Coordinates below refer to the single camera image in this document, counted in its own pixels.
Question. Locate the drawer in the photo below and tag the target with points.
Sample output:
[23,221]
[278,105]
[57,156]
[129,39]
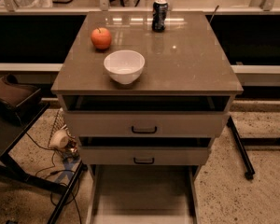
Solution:
[123,194]
[144,155]
[145,124]

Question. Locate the grey drawer cabinet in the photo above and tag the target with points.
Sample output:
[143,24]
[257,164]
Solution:
[185,70]

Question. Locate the white bowl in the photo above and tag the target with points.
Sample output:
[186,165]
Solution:
[124,66]

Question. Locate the red apple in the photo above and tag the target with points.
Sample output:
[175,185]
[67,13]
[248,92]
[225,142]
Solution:
[101,38]

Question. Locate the white round device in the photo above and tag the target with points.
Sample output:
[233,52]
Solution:
[59,140]

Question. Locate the dark soda can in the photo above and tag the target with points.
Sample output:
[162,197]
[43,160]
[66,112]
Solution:
[160,8]

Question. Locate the black stand leg with caster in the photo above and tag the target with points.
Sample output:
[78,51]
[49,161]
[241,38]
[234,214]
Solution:
[249,170]

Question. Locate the black side table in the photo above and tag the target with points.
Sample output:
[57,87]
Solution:
[10,135]

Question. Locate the wire mesh basket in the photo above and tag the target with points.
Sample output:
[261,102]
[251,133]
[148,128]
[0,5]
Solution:
[58,124]

